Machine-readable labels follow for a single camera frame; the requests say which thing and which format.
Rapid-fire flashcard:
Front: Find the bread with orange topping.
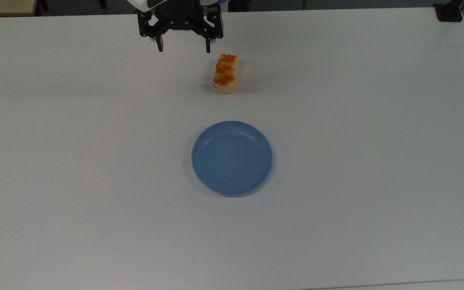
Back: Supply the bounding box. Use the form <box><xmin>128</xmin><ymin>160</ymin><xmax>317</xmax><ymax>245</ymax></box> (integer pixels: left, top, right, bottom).
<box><xmin>213</xmin><ymin>54</ymin><xmax>238</xmax><ymax>94</ymax></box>

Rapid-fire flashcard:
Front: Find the wooden table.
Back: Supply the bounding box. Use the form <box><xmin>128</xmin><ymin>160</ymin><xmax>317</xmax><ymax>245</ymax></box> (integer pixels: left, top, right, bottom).
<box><xmin>0</xmin><ymin>0</ymin><xmax>39</xmax><ymax>17</ymax></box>

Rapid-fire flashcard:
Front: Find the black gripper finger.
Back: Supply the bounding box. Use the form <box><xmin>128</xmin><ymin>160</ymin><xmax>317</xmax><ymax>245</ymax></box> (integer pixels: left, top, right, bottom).
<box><xmin>139</xmin><ymin>23</ymin><xmax>165</xmax><ymax>52</ymax></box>
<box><xmin>198</xmin><ymin>23</ymin><xmax>224</xmax><ymax>54</ymax></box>

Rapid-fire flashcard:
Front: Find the white side table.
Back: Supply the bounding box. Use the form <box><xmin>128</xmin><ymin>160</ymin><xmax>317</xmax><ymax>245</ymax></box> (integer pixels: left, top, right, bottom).
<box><xmin>307</xmin><ymin>278</ymin><xmax>464</xmax><ymax>290</ymax></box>

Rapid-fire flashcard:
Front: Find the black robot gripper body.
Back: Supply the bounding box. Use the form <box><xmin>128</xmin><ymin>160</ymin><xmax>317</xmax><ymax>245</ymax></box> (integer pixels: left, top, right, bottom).
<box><xmin>137</xmin><ymin>0</ymin><xmax>224</xmax><ymax>40</ymax></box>

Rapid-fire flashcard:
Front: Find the blue round plate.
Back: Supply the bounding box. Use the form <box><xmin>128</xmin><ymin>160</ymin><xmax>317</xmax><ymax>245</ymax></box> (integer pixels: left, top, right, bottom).
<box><xmin>191</xmin><ymin>120</ymin><xmax>273</xmax><ymax>197</ymax></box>

